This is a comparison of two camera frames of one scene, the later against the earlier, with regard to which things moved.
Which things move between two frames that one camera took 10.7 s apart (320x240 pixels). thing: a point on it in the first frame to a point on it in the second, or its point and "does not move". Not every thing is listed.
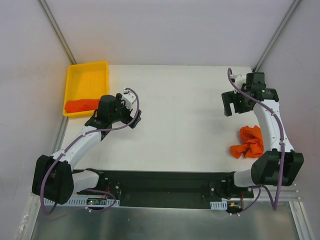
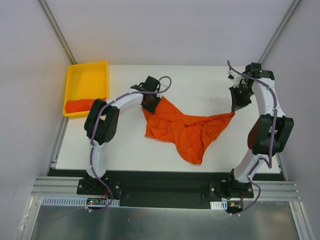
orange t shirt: x=252 y=145 to x=188 y=133
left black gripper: x=128 y=114 to x=152 y=106
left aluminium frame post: x=51 y=17 does not move
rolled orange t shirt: x=78 y=105 does not move
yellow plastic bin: x=85 y=81 does not move
